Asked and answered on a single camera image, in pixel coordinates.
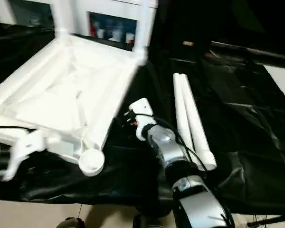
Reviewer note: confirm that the white plastic table top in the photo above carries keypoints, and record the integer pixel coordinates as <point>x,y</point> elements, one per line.
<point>61,83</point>

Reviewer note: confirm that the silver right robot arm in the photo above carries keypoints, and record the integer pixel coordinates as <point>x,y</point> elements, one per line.
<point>180,166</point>

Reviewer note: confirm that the plain white cup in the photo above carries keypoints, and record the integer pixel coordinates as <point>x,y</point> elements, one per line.
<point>130,38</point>

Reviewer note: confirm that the white patterned cup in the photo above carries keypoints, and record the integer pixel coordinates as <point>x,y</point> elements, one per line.
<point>116,34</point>

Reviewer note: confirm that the small white jar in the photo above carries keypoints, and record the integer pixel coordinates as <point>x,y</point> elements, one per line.
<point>100,33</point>

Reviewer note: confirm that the small yellow label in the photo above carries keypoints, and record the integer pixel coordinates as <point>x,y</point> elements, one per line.
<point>188,43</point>

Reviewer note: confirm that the red bottle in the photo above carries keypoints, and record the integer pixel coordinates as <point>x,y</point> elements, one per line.
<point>93,29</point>

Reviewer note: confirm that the black right robot foot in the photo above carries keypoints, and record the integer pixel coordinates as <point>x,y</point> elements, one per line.
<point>148,223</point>

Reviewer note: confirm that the black work mat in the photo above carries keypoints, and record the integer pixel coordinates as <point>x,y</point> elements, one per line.
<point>240,130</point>

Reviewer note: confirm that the white sideboard cabinet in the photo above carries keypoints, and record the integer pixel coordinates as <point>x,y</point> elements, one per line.
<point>80,14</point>

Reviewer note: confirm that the long black pole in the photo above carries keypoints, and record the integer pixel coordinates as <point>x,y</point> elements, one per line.
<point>251,51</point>

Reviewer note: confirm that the flat white board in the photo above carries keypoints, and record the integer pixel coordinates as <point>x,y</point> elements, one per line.
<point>282,83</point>

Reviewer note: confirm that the black tripod stand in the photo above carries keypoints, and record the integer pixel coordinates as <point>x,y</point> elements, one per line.
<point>263,221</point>

